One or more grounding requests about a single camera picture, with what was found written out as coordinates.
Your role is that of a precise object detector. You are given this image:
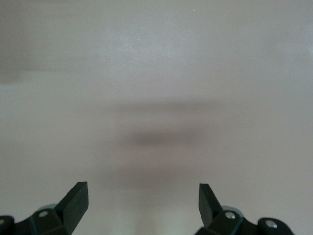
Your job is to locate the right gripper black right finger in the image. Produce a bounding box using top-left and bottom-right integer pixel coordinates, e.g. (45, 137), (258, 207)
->
(197, 183), (294, 235)

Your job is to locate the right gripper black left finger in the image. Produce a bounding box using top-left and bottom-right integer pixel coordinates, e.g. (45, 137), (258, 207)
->
(0, 181), (89, 235)

